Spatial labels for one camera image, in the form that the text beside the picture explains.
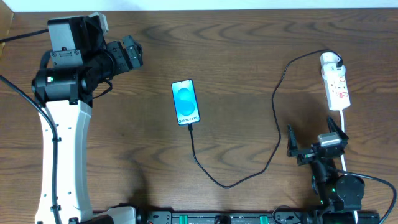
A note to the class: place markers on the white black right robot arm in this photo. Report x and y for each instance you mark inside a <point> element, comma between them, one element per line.
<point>340,195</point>

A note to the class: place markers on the white power strip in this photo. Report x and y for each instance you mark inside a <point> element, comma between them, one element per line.
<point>336,86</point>

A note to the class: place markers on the blue screen Galaxy smartphone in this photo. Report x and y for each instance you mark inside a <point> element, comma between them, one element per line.
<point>185,102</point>

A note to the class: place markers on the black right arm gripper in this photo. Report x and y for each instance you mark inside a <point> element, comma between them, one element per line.
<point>314,152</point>

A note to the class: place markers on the white USB charger plug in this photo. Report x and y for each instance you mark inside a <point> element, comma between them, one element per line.
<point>331,60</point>

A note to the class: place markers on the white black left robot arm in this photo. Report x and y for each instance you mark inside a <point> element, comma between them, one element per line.
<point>63,88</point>

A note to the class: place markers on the black mounting rail base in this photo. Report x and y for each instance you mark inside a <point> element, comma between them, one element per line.
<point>281,216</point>

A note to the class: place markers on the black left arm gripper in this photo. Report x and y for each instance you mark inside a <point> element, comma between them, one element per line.
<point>123,57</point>

